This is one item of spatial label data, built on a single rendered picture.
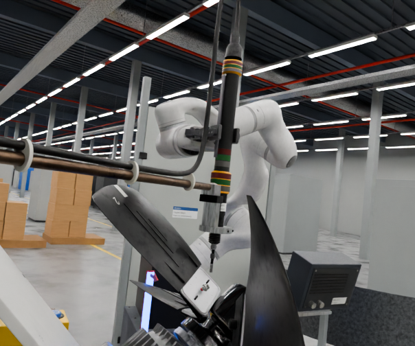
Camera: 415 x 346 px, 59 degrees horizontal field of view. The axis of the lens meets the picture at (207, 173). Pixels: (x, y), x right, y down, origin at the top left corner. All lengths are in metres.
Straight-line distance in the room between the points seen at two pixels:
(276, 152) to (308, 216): 10.09
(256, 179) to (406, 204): 5.91
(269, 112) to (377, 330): 1.81
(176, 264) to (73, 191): 8.26
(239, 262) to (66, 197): 6.34
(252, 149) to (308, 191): 9.91
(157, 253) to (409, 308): 2.13
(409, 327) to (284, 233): 8.17
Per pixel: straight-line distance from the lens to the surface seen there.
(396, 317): 2.65
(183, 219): 2.73
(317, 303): 1.48
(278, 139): 1.26
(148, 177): 0.55
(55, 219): 8.88
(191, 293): 0.70
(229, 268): 3.00
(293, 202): 10.78
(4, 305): 0.44
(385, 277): 7.39
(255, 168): 1.39
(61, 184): 8.85
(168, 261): 0.69
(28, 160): 0.40
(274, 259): 0.43
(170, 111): 0.98
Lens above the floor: 1.43
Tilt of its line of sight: 3 degrees up
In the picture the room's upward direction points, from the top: 6 degrees clockwise
